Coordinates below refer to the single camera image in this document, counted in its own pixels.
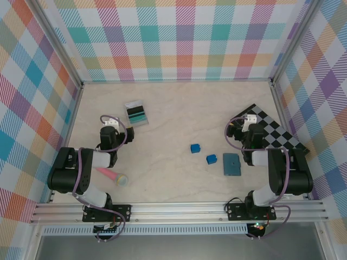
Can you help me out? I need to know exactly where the teal striped card packet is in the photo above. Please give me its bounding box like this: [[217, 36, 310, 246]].
[[127, 112, 147, 122]]

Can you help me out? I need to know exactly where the blue-grey card holder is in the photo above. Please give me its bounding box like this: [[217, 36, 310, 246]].
[[222, 152, 242, 177]]

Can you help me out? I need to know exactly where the black grey chessboard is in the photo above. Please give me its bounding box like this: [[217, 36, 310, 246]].
[[230, 103, 310, 155]]

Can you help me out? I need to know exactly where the pink toy microphone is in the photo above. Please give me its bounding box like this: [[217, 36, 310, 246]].
[[95, 165, 130, 187]]

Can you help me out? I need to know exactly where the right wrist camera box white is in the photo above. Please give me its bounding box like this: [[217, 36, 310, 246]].
[[242, 114, 258, 133]]

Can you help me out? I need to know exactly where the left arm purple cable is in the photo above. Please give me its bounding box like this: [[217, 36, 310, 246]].
[[72, 115, 128, 243]]

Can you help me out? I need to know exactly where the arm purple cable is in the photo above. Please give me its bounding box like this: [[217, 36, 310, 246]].
[[72, 115, 128, 243], [224, 116, 292, 241]]

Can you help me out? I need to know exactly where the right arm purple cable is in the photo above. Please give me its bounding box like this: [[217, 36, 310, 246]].
[[224, 116, 292, 241]]

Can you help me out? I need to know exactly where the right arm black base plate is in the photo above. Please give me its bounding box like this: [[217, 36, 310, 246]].
[[224, 202, 277, 222]]

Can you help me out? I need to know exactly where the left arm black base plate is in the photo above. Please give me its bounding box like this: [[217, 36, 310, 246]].
[[82, 204, 133, 223]]

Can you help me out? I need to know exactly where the aluminium mounting rail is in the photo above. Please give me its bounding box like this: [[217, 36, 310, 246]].
[[29, 199, 330, 224]]

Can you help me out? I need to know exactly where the aluminium frame post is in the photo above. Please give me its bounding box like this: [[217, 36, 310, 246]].
[[31, 0, 83, 89], [271, 0, 324, 85]]

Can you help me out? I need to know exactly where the slotted grey cable duct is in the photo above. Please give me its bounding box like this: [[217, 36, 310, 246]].
[[42, 226, 252, 236]]

